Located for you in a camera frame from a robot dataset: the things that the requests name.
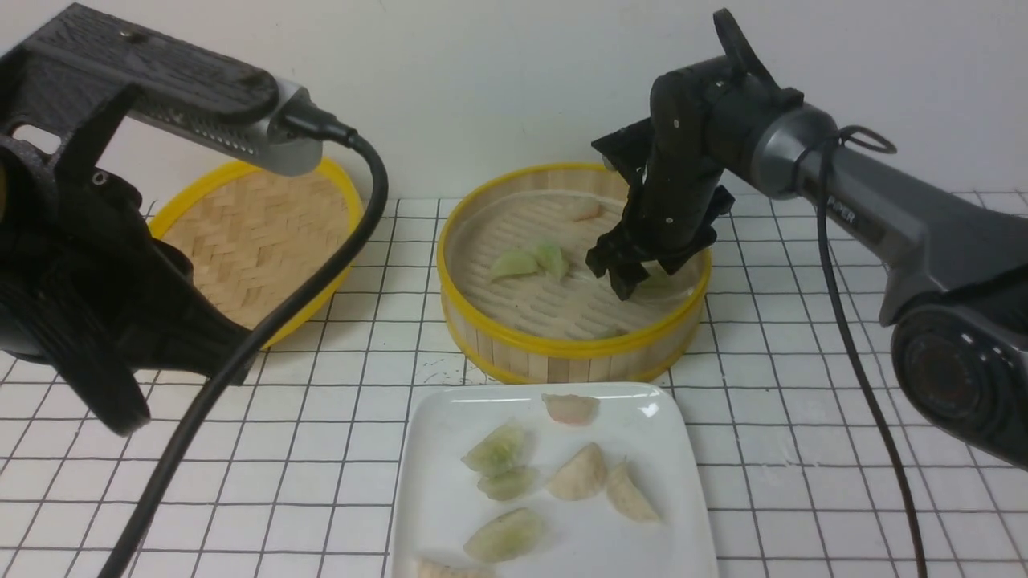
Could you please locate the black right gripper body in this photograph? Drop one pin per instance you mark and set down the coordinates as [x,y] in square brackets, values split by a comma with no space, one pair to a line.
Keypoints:
[705,119]

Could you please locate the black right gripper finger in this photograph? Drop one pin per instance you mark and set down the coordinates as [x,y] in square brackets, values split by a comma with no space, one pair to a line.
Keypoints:
[670,260]
[614,254]

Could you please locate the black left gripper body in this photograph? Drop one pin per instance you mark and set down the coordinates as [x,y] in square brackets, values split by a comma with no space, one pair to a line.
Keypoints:
[86,288]

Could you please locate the white dumpling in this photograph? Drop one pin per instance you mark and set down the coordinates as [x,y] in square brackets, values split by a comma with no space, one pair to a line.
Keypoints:
[626,498]

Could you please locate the large green dumpling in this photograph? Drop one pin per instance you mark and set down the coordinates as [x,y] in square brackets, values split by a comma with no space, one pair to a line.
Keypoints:
[507,537]

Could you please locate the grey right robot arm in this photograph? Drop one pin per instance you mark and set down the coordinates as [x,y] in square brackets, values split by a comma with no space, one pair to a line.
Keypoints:
[956,285]

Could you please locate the pink dumpling on plate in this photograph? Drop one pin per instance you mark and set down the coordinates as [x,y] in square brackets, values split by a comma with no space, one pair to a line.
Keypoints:
[569,409]

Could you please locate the cream dumpling on plate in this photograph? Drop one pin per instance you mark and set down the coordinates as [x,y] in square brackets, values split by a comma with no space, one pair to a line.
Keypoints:
[582,477]

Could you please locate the green dumpling on plate upper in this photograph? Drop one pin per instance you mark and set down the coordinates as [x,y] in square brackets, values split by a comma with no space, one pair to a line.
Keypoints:
[499,452]

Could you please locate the green dumpling on plate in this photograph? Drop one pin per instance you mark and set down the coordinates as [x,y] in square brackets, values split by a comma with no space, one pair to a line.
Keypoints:
[499,452]
[509,485]

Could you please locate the white square plate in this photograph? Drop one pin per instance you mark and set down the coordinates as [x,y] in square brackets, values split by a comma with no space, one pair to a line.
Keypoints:
[438,506]

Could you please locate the green dumpling on plate lower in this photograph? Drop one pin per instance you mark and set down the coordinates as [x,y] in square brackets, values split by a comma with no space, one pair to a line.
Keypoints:
[509,485]

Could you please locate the cream dumpling plate front edge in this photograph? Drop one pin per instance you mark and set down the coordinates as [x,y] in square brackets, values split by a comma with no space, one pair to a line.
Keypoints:
[426,568]

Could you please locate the pink dumpling steamer back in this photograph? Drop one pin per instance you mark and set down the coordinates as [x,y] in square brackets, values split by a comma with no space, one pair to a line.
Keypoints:
[584,209]

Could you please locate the small green dumpling in steamer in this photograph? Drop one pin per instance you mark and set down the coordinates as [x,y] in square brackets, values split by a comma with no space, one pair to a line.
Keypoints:
[552,261]

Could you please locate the bamboo steamer basket yellow rim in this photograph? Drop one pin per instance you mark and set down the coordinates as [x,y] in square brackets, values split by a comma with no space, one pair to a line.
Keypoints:
[532,329]

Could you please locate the bamboo steamer lid yellow rim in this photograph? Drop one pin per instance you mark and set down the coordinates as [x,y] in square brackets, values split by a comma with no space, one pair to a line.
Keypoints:
[253,237]

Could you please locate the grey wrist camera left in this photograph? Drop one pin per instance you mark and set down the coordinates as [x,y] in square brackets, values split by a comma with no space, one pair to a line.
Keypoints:
[263,143]

